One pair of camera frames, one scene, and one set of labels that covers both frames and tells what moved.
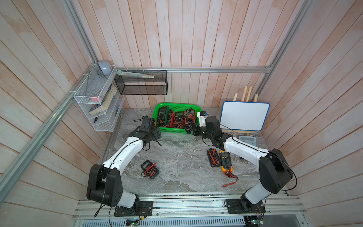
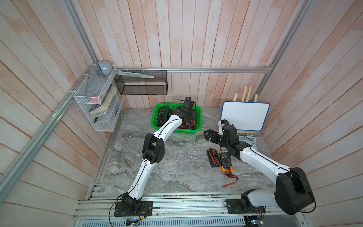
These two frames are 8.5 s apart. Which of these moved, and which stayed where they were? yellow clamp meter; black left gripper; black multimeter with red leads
Moved: black left gripper
Stayed: yellow clamp meter; black multimeter with red leads
